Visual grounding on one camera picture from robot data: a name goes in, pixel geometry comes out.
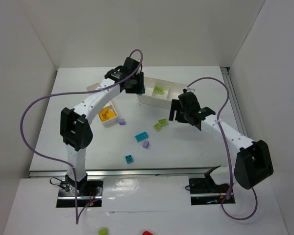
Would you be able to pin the right white divided tray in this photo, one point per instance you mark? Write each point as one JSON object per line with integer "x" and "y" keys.
{"x": 171, "y": 91}

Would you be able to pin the right side aluminium rail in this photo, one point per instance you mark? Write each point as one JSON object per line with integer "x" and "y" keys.
{"x": 234, "y": 101}

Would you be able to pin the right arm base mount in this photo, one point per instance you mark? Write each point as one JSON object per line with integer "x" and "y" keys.
{"x": 204, "y": 191}

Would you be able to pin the turquoise 2x2 lego brick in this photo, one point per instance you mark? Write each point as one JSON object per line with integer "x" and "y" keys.
{"x": 129, "y": 159}

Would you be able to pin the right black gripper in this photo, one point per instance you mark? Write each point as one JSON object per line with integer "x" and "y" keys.
{"x": 177, "y": 110}

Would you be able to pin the green 2x4 lego brick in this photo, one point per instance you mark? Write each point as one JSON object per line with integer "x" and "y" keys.
{"x": 159, "y": 89}
{"x": 163, "y": 122}

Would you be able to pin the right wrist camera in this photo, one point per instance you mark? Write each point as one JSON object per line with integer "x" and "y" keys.
{"x": 188, "y": 90}

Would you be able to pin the blue 2x4 lego brick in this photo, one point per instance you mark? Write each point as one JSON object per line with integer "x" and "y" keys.
{"x": 141, "y": 137}

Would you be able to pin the purple lego brick lower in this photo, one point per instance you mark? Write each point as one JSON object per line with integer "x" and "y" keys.
{"x": 146, "y": 144}

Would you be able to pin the orange 2x2 lego brick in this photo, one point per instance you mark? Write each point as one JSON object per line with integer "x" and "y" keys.
{"x": 104, "y": 111}

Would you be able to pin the left white divided tray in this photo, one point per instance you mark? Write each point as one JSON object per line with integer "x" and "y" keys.
{"x": 100, "y": 103}

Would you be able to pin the small purple lego brick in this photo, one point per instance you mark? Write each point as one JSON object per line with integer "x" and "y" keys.
{"x": 122, "y": 121}

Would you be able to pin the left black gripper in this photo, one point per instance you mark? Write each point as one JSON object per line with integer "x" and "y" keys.
{"x": 136, "y": 86}

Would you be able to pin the white divided tray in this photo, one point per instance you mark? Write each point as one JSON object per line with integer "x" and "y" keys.
{"x": 100, "y": 103}
{"x": 171, "y": 91}

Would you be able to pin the yellow round flower lego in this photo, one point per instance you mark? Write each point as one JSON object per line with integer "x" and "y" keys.
{"x": 103, "y": 118}

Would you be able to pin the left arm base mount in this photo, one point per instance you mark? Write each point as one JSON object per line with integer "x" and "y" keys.
{"x": 91, "y": 194}

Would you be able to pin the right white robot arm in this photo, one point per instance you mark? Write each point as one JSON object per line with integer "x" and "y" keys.
{"x": 249, "y": 161}

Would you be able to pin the green 2x2 lego brick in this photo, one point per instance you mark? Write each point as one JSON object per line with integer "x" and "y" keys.
{"x": 159, "y": 92}
{"x": 157, "y": 127}

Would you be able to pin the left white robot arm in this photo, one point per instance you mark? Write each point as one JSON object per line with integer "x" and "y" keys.
{"x": 75, "y": 123}

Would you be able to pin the red object on front edge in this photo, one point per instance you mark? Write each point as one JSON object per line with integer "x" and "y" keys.
{"x": 147, "y": 233}

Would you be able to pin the green lego on front edge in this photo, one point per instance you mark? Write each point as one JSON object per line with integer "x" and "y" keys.
{"x": 103, "y": 231}

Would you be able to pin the aluminium rail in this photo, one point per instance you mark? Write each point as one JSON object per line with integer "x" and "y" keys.
{"x": 234, "y": 101}
{"x": 126, "y": 172}

